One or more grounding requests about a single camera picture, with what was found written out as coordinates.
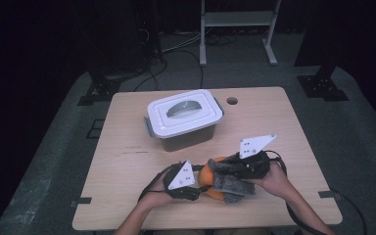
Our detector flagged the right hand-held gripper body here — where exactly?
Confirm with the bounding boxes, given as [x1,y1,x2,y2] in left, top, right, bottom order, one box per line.
[230,133,278,180]

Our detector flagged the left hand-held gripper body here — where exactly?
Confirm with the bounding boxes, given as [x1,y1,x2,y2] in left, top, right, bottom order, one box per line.
[162,160,201,201]

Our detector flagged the orange plush toy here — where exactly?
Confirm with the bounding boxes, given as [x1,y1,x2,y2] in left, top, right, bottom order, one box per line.
[197,156,239,201]

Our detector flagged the grey fuzzy cloth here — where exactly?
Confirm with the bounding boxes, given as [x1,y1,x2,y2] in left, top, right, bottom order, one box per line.
[208,158,258,205]

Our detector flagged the white container lid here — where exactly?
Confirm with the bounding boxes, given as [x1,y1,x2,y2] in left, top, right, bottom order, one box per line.
[146,88,224,140]

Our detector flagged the person's right hand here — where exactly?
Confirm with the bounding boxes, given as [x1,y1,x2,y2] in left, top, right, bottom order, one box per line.
[251,162,296,201]

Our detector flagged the person's left hand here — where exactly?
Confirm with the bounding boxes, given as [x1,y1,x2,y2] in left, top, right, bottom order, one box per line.
[140,175,174,211]

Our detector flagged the black stand base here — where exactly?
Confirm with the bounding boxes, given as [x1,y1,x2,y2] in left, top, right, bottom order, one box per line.
[296,63,351,102]
[76,68,122,107]

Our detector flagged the right hand-held gripper cable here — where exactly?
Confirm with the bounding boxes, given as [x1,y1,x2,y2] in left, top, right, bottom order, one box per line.
[263,149,329,235]

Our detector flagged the hand-held gripper cable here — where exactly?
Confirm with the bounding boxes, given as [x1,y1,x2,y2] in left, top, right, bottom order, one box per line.
[137,163,177,204]
[263,149,329,235]

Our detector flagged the left hand-held gripper cable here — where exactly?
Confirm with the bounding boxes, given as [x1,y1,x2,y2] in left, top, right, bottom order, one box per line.
[137,163,177,204]

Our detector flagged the black floor cable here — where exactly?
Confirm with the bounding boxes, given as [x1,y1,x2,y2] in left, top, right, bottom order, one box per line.
[133,48,206,93]

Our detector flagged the black floor bracket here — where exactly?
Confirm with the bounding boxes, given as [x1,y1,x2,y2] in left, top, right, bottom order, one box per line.
[86,118,106,140]

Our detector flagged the black cable at table edge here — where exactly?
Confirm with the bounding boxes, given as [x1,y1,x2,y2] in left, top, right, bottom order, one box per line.
[337,192,368,235]

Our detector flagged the white floor cables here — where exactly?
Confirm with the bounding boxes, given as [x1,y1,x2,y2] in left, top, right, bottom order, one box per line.
[160,30,204,55]

